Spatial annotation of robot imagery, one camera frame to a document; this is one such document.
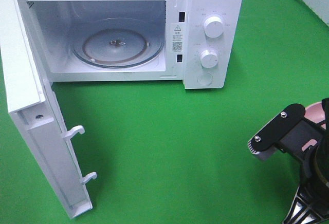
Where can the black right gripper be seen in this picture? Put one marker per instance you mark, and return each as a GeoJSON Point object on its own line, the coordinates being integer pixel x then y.
{"type": "Point", "coordinates": [310, 204]}

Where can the pink round plate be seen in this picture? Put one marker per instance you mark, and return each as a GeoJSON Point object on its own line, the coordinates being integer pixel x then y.
{"type": "Point", "coordinates": [315, 113]}

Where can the round white door button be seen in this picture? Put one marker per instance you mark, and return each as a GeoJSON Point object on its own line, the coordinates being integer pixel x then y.
{"type": "Point", "coordinates": [205, 79]}

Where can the green table cloth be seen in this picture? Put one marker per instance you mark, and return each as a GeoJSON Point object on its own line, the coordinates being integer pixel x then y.
{"type": "Point", "coordinates": [164, 154]}

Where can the lower white round knob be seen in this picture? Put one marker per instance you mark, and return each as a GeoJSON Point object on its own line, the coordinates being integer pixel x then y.
{"type": "Point", "coordinates": [209, 58]}

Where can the white round knob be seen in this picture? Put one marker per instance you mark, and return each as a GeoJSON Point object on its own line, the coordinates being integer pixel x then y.
{"type": "Point", "coordinates": [209, 58]}
{"type": "Point", "coordinates": [213, 26]}

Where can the upper white round knob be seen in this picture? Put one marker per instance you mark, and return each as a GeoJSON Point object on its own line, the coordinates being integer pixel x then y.
{"type": "Point", "coordinates": [213, 26]}

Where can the white microwave oven body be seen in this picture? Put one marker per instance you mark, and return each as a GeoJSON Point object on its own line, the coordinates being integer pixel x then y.
{"type": "Point", "coordinates": [52, 23]}

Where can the glass microwave turntable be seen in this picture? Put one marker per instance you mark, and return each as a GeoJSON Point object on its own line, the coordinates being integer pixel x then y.
{"type": "Point", "coordinates": [118, 42]}

